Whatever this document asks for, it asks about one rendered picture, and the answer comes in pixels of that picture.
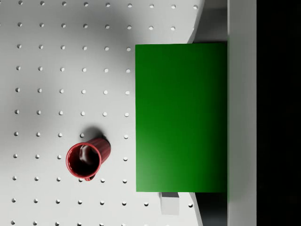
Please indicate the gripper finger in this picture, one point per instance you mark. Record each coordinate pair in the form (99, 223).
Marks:
(211, 26)
(212, 209)

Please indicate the green cube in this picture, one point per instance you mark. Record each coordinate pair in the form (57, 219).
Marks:
(181, 117)

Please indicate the grey cube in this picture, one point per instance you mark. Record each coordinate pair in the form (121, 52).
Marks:
(169, 204)

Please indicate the red mug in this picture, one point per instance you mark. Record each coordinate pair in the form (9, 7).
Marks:
(94, 150)

